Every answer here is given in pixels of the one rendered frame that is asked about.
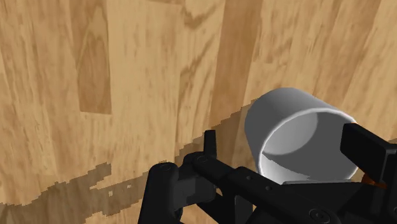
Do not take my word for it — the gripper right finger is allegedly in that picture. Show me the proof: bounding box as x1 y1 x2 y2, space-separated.
340 122 397 224

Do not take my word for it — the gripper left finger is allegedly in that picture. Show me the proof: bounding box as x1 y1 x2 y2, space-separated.
137 129 340 224

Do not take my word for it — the white cup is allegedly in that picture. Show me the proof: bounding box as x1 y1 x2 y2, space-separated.
244 87 361 186

